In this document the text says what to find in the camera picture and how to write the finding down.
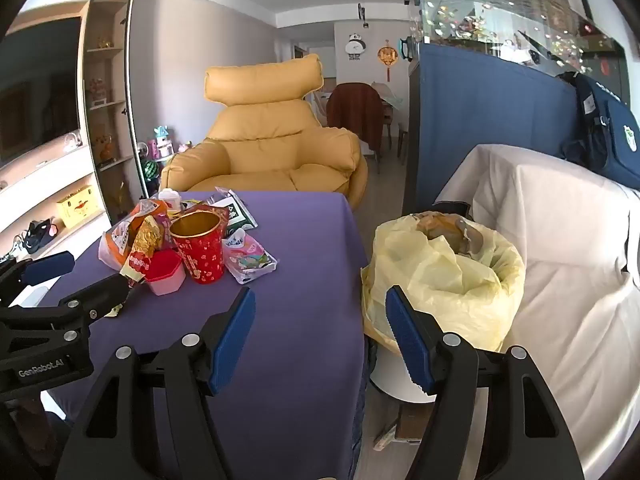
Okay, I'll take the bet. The white sofa cover sheet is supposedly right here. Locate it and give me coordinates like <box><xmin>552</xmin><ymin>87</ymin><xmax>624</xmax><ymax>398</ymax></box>
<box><xmin>434</xmin><ymin>144</ymin><xmax>640</xmax><ymax>480</ymax></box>

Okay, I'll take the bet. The cardboard piece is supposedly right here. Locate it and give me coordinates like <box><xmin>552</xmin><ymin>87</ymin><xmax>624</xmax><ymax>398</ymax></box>
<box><xmin>375</xmin><ymin>402</ymin><xmax>427</xmax><ymax>453</ymax></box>

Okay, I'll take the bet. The white bin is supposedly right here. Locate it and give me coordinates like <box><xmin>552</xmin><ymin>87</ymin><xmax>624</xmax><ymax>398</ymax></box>
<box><xmin>367</xmin><ymin>337</ymin><xmax>442</xmax><ymax>404</ymax></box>

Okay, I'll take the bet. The black television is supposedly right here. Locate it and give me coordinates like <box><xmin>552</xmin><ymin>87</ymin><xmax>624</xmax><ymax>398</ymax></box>
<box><xmin>0</xmin><ymin>16</ymin><xmax>83</xmax><ymax>168</ymax></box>

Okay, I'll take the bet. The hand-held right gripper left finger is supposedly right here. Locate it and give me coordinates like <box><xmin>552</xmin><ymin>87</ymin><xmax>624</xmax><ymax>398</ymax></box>
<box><xmin>55</xmin><ymin>287</ymin><xmax>257</xmax><ymax>480</ymax></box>

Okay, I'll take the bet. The pink white snack packet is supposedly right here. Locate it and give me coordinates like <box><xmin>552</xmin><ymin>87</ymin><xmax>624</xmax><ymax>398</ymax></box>
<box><xmin>222</xmin><ymin>229</ymin><xmax>279</xmax><ymax>286</ymax></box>

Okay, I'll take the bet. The green white snack packet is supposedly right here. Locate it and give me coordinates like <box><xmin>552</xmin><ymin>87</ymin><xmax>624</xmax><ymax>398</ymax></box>
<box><xmin>214</xmin><ymin>199</ymin><xmax>259</xmax><ymax>237</ymax></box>

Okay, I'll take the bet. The yellow leather armchair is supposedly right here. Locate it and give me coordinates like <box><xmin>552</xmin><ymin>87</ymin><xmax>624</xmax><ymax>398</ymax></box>
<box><xmin>159</xmin><ymin>53</ymin><xmax>369</xmax><ymax>209</ymax></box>

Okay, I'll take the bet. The blue cloth partition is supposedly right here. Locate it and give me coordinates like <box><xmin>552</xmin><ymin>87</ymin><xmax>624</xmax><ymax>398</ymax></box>
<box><xmin>402</xmin><ymin>42</ymin><xmax>593</xmax><ymax>216</ymax></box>

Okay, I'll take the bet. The pink hexagonal plastic cup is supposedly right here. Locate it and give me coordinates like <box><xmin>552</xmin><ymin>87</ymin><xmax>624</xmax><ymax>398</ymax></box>
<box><xmin>144</xmin><ymin>249</ymin><xmax>184</xmax><ymax>297</ymax></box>

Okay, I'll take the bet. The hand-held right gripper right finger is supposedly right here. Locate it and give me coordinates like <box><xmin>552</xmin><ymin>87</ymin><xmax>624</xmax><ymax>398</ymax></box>
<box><xmin>385</xmin><ymin>285</ymin><xmax>586</xmax><ymax>480</ymax></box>

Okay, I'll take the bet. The navy backpack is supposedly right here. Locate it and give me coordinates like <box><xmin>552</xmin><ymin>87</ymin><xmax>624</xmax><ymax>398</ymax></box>
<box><xmin>559</xmin><ymin>71</ymin><xmax>640</xmax><ymax>191</ymax></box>

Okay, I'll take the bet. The black item behind bin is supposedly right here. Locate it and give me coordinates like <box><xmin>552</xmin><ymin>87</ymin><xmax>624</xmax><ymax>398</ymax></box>
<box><xmin>432</xmin><ymin>201</ymin><xmax>473</xmax><ymax>218</ymax></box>

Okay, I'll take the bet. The brown coat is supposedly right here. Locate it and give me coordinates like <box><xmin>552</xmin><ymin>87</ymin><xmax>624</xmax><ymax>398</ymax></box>
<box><xmin>327</xmin><ymin>82</ymin><xmax>383</xmax><ymax>153</ymax></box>

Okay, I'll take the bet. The orange hanging ornament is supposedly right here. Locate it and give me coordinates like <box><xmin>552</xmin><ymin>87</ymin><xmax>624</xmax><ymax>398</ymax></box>
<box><xmin>376</xmin><ymin>39</ymin><xmax>398</xmax><ymax>83</ymax></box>

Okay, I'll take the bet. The tall wooden shelf unit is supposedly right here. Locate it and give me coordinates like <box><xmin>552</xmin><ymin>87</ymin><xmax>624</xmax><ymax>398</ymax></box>
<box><xmin>80</xmin><ymin>0</ymin><xmax>151</xmax><ymax>201</ymax></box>

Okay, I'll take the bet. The gold candy wrapper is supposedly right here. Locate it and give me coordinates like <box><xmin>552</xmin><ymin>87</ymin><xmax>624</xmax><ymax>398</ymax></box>
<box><xmin>132</xmin><ymin>215</ymin><xmax>167</xmax><ymax>257</ymax></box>

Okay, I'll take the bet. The orange snack packet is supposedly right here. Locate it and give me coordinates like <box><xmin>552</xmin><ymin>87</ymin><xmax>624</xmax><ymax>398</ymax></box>
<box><xmin>98</xmin><ymin>199</ymin><xmax>173</xmax><ymax>281</ymax></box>

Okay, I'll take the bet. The purple tablecloth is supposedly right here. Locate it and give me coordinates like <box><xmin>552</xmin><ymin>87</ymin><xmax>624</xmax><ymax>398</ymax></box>
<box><xmin>37</xmin><ymin>189</ymin><xmax>372</xmax><ymax>480</ymax></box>

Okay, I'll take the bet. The glass fish tank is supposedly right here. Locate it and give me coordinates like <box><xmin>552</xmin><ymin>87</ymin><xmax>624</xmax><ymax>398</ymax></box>
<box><xmin>412</xmin><ymin>0</ymin><xmax>628</xmax><ymax>78</ymax></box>

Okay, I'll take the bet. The panda wall clock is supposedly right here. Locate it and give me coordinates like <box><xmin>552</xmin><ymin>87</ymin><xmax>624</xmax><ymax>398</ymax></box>
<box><xmin>343</xmin><ymin>32</ymin><xmax>368</xmax><ymax>61</ymax></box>

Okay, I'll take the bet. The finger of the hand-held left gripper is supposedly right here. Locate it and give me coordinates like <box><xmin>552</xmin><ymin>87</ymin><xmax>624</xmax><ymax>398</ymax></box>
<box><xmin>0</xmin><ymin>274</ymin><xmax>132</xmax><ymax>334</ymax></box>
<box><xmin>0</xmin><ymin>251</ymin><xmax>76</xmax><ymax>307</ymax></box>

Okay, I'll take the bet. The black pink toy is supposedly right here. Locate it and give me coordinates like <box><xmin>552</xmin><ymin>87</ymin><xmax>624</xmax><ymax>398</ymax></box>
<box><xmin>20</xmin><ymin>217</ymin><xmax>60</xmax><ymax>255</ymax></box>

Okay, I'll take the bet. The yellow box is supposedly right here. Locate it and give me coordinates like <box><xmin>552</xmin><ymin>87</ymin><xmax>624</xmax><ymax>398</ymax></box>
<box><xmin>55</xmin><ymin>185</ymin><xmax>97</xmax><ymax>228</ymax></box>

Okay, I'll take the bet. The pastel toy castle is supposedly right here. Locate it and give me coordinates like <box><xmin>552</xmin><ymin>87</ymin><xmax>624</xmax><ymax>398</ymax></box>
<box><xmin>150</xmin><ymin>126</ymin><xmax>175</xmax><ymax>161</ymax></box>

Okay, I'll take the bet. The dining table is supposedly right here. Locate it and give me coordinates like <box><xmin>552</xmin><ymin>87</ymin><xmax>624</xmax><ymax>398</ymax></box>
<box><xmin>370</xmin><ymin>82</ymin><xmax>408</xmax><ymax>111</ymax></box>

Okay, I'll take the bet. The red paper cup gold inside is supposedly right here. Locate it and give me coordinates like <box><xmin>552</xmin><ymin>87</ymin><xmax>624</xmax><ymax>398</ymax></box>
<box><xmin>169</xmin><ymin>210</ymin><xmax>230</xmax><ymax>285</ymax></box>

